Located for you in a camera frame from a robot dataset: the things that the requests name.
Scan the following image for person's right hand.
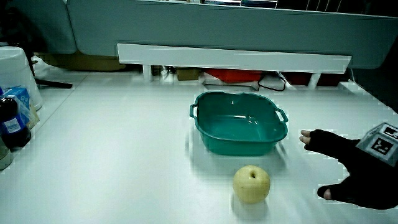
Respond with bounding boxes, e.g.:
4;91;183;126
299;122;398;210

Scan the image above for yellow apple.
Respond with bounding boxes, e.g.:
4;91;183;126
232;164;271;205

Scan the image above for white desk shelf riser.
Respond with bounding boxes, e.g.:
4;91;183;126
116;42;353;90

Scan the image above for white desk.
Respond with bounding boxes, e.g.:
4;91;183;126
0;67;398;224

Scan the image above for dark red box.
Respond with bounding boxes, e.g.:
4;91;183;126
280;72;343;87

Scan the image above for green plastic basin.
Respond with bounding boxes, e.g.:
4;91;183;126
189;90;289;157

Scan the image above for small brown box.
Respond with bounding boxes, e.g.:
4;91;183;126
175;67;201;82

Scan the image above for grey partition panel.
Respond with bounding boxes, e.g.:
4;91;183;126
66;0;398;70
11;0;78;55

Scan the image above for brown cardboard box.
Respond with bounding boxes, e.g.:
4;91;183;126
38;52;127;72

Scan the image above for black stand base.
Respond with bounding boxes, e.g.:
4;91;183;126
33;77;74;90

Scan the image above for white plastic bag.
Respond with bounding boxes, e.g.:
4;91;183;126
30;55;54;79

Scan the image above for blue carton box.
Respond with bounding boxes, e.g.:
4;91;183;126
2;86;32;126

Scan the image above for dark bottle with blue label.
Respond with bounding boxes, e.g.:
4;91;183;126
0;96;32;150

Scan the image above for grey container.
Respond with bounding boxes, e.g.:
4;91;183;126
0;136;14;170

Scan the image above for white plastic bucket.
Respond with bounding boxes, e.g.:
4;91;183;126
0;46;44;111

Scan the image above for black cable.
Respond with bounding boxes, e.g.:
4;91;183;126
257;73;287;92

